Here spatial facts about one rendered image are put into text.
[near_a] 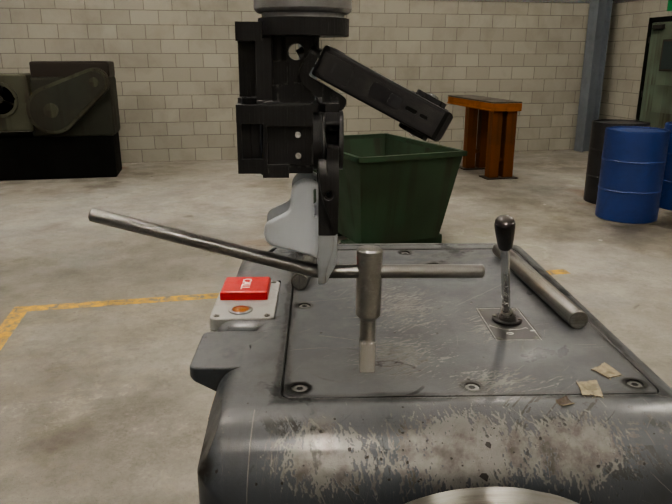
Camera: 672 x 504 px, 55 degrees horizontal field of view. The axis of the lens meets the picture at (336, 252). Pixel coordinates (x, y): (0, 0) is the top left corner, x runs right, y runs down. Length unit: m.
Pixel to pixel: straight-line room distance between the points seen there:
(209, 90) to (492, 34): 4.62
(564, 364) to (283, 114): 0.38
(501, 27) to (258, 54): 10.79
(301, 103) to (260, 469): 0.30
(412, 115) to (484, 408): 0.26
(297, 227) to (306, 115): 0.09
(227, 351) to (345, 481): 0.21
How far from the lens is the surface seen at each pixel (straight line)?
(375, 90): 0.50
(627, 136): 6.70
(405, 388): 0.61
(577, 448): 0.60
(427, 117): 0.51
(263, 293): 0.81
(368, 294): 0.55
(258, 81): 0.51
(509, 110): 8.71
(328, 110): 0.49
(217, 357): 0.68
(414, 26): 10.73
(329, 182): 0.48
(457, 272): 0.56
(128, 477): 2.73
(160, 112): 10.25
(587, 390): 0.64
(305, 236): 0.52
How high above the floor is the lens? 1.55
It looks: 17 degrees down
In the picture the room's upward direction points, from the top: straight up
